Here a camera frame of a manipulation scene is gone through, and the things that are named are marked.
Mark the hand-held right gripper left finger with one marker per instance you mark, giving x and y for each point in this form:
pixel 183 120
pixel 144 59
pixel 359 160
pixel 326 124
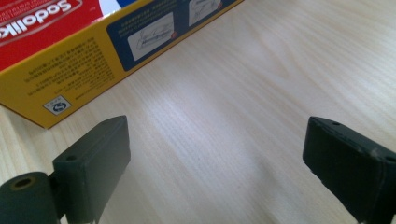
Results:
pixel 93 174

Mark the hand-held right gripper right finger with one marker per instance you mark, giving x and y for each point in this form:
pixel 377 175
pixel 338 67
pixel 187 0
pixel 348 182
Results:
pixel 351 174

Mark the yellow and red cardboard box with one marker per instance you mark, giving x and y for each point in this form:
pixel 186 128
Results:
pixel 77 56

